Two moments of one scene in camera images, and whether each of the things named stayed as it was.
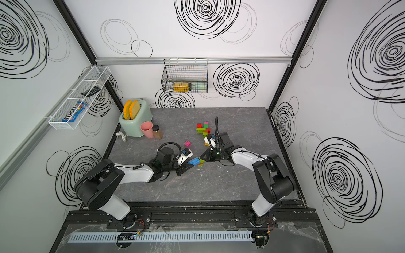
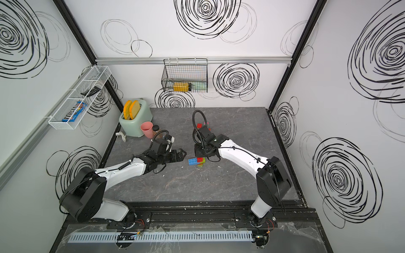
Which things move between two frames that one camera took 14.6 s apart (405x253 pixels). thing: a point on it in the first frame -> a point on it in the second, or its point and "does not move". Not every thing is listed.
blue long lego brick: (195, 161) does not move
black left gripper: (183, 167) -> (180, 157)
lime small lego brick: (201, 162) does not move
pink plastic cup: (146, 127) does not move
